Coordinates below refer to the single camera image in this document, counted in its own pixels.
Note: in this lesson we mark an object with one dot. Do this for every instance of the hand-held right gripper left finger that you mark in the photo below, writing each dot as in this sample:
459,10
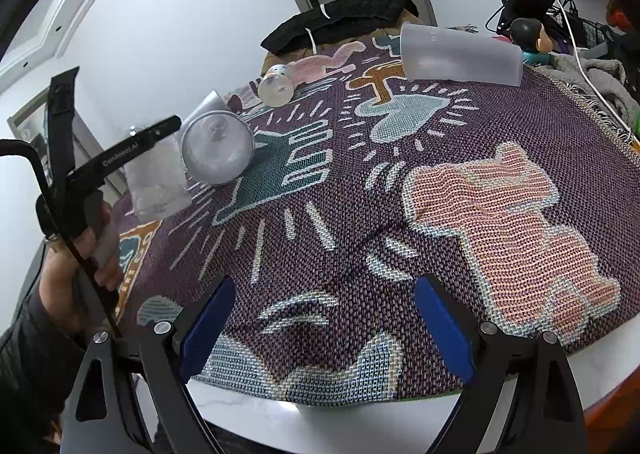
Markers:
207,329

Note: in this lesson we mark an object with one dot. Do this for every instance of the grey fleece cloth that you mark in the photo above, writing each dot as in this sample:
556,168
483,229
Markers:
602,81

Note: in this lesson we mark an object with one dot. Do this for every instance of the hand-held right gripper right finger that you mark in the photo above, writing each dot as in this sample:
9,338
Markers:
445,334

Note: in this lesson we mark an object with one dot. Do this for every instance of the person's left forearm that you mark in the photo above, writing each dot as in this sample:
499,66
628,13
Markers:
35,374

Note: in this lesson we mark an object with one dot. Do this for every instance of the person's left hand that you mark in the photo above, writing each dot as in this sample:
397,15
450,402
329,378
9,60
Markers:
60,284

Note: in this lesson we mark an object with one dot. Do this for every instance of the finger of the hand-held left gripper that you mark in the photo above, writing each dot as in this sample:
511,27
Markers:
125,146
61,124

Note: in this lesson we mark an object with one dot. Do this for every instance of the large frosted plastic cup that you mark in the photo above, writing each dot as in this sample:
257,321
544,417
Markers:
460,54

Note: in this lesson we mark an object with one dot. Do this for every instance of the translucent grey plastic cup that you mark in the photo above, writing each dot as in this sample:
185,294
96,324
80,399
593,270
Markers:
217,144

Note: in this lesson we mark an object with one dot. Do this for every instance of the black electronic device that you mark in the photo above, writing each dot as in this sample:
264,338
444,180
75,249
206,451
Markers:
527,1

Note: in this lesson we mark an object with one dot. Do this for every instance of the black-haired doll figure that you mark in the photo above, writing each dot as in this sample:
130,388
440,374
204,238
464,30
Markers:
531,39

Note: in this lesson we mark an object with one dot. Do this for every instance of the small translucent plastic cup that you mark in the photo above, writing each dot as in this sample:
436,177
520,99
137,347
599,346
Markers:
276,84

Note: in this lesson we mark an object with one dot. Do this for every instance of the clear plastic bag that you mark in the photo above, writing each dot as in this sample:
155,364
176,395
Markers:
155,184

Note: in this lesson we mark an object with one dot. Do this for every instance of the printed woven blanket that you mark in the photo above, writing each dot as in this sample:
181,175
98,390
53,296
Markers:
400,214

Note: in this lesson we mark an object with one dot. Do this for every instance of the black knitted cloth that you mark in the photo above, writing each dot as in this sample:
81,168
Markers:
340,16

